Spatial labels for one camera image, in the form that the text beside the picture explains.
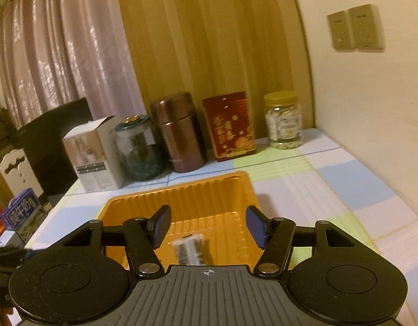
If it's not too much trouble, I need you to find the black seaweed snack packet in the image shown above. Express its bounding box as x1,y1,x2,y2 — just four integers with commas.
172,234,206,266

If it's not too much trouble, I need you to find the orange plastic tray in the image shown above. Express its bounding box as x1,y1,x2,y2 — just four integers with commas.
98,171,261,268

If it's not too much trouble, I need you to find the blue milk carton box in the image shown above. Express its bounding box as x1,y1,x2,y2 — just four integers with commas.
0,188,47,244

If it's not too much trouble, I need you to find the checkered tablecloth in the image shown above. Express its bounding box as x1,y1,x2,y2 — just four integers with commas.
29,129,418,325

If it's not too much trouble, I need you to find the green glass jar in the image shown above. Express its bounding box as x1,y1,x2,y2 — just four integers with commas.
115,115,165,181

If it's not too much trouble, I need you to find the brown metal canister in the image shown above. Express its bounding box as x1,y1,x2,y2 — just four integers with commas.
150,91,207,173

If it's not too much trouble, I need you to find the white product box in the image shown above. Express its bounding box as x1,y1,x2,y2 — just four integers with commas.
62,115,126,192

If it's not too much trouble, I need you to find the white wooden rack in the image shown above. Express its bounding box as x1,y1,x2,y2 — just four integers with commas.
0,149,44,197

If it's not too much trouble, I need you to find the clear jar gold lid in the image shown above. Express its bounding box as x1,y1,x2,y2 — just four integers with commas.
264,90,302,149

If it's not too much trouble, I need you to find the red gift box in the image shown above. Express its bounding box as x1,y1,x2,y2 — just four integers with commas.
202,91,256,162

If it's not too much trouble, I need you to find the black chair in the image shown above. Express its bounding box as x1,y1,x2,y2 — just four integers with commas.
15,98,93,196

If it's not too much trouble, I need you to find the yellow curtain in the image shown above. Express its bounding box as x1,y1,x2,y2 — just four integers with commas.
119,0,314,138

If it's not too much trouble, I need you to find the pink curtain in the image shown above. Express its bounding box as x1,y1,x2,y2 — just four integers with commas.
0,0,145,127

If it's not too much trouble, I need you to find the left wall socket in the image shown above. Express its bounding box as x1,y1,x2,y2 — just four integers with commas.
327,10,355,51

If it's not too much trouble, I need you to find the wall socket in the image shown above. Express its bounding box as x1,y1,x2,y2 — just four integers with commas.
327,10,355,51
348,4,385,50

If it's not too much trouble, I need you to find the right wall socket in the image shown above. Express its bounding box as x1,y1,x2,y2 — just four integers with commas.
348,4,385,50

